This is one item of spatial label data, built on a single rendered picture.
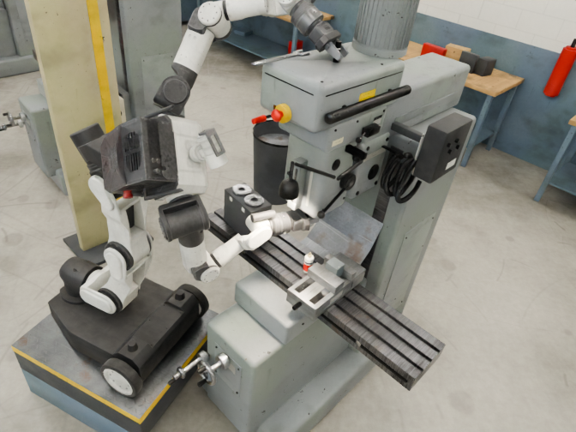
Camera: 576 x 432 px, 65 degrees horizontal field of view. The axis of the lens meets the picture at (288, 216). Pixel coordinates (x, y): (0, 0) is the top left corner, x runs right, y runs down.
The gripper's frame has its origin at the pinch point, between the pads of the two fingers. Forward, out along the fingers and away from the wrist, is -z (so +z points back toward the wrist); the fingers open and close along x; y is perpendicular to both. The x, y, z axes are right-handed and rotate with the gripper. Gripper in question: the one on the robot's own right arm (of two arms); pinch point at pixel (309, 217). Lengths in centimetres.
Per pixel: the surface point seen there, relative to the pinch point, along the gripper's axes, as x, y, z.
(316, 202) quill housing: -10.9, -16.0, 5.5
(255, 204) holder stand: 25.2, 7.8, 13.3
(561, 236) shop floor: 36, 120, -305
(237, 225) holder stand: 30.9, 22.7, 18.6
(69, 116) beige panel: 155, 17, 78
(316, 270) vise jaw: -14.8, 16.7, 2.0
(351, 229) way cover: 7.7, 20.5, -31.4
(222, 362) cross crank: -17, 56, 43
